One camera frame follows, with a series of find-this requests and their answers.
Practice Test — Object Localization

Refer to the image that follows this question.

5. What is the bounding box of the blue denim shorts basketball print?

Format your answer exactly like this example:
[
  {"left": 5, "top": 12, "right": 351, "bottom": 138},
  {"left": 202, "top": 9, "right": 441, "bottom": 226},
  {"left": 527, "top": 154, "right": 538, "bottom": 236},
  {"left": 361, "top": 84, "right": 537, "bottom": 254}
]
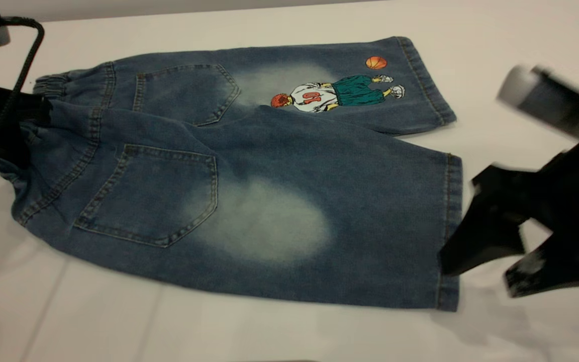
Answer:
[{"left": 0, "top": 35, "right": 463, "bottom": 312}]

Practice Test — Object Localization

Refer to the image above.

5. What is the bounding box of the black braided cable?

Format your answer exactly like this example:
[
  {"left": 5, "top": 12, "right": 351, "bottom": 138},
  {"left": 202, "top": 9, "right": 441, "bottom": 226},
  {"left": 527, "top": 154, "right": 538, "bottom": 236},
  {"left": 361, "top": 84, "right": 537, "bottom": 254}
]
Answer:
[{"left": 0, "top": 16, "right": 45, "bottom": 184}]

